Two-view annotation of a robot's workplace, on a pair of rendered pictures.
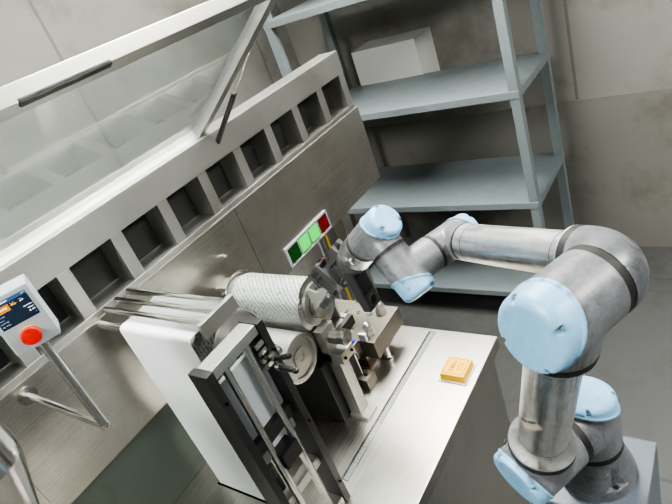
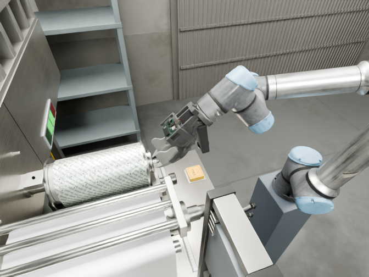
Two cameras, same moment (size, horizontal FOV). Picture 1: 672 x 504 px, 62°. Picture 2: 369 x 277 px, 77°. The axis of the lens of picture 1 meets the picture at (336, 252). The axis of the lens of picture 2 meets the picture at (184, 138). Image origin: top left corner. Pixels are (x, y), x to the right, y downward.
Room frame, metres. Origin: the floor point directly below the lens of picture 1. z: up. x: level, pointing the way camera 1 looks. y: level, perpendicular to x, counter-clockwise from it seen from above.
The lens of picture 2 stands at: (0.84, 0.44, 1.79)
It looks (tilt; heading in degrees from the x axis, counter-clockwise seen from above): 43 degrees down; 300
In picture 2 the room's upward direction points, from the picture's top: straight up
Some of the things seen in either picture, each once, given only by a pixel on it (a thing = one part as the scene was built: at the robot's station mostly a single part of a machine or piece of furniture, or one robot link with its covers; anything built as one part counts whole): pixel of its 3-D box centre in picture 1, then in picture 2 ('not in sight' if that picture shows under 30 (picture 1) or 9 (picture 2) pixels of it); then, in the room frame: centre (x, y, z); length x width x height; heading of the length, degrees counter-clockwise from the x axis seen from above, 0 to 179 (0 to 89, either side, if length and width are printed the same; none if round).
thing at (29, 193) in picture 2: not in sight; (40, 187); (1.38, 0.31, 1.25); 0.07 x 0.04 x 0.04; 48
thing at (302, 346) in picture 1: (263, 350); not in sight; (1.18, 0.26, 1.18); 0.26 x 0.12 x 0.12; 48
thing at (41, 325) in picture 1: (21, 316); not in sight; (0.80, 0.49, 1.66); 0.07 x 0.07 x 0.10; 22
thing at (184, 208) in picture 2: not in sight; (172, 219); (0.98, 0.24, 1.34); 0.06 x 0.06 x 0.06; 48
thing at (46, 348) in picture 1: (73, 384); not in sight; (0.80, 0.49, 1.51); 0.02 x 0.02 x 0.20
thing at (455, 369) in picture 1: (456, 369); (194, 173); (1.14, -0.19, 0.91); 0.07 x 0.07 x 0.02; 48
